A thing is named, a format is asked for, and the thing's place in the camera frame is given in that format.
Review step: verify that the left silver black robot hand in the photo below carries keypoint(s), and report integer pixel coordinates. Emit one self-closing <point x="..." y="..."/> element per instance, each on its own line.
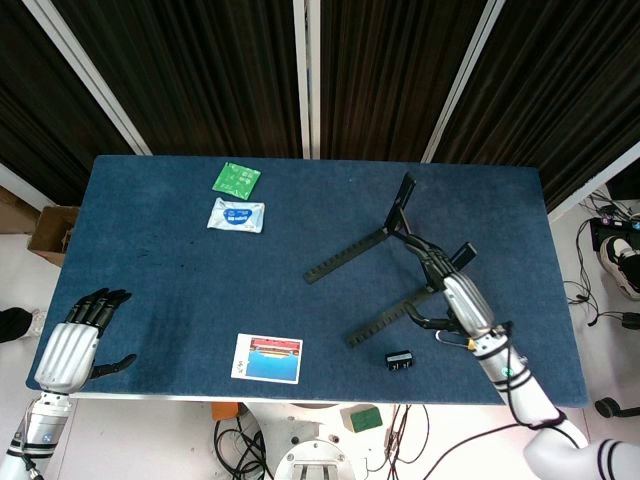
<point x="67" y="352"/>

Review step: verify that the picture postcard with blue image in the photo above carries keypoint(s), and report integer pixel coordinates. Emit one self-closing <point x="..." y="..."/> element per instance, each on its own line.
<point x="270" y="362"/>

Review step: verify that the black chair caster leg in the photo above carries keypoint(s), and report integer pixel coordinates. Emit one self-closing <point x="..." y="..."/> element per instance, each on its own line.
<point x="607" y="407"/>

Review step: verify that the white person shoe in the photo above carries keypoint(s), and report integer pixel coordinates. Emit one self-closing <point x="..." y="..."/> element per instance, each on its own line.
<point x="37" y="322"/>

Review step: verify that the green topped wooden block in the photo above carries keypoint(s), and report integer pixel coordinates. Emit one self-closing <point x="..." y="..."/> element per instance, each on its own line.
<point x="365" y="419"/>

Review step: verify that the black white sneaker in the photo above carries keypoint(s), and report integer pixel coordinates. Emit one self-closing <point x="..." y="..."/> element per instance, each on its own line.
<point x="617" y="260"/>

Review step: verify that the black folding stand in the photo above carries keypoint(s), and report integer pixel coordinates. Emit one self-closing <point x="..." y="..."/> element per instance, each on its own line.
<point x="345" y="255"/>

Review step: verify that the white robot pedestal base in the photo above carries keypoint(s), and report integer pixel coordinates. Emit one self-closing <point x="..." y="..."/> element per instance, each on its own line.
<point x="315" y="455"/>

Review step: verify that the dark pleated curtain panel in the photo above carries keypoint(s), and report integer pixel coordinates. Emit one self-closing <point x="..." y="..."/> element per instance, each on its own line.
<point x="395" y="75"/>
<point x="40" y="110"/>
<point x="560" y="90"/>
<point x="200" y="75"/>

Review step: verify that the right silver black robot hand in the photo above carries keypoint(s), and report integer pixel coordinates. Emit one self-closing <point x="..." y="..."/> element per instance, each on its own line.
<point x="467" y="302"/>

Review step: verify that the brown cardboard box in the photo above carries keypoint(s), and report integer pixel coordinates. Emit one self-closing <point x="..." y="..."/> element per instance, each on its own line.
<point x="47" y="235"/>

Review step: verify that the white blue wet wipes pack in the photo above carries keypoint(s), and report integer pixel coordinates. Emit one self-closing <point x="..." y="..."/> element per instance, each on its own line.
<point x="235" y="216"/>

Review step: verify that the black trouser leg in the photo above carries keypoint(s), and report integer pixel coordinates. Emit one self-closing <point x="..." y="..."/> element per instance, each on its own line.
<point x="12" y="325"/>

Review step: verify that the black cylindrical capacitor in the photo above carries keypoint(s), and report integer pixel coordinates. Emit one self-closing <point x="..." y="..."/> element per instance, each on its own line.
<point x="398" y="361"/>

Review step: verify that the orange box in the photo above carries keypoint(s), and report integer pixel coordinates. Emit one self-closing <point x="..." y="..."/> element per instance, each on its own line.
<point x="223" y="411"/>

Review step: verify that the black electronics box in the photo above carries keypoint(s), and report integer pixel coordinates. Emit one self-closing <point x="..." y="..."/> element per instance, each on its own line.
<point x="607" y="232"/>

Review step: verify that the white partition frame post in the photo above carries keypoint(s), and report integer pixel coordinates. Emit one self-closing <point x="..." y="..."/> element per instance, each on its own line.
<point x="464" y="75"/>
<point x="306" y="75"/>
<point x="88" y="75"/>
<point x="590" y="187"/>
<point x="25" y="190"/>

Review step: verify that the blue felt table cover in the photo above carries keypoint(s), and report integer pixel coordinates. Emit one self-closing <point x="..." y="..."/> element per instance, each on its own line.
<point x="200" y="280"/>

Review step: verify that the green sachet packet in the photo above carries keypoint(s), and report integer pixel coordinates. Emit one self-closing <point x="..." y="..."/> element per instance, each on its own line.
<point x="235" y="180"/>

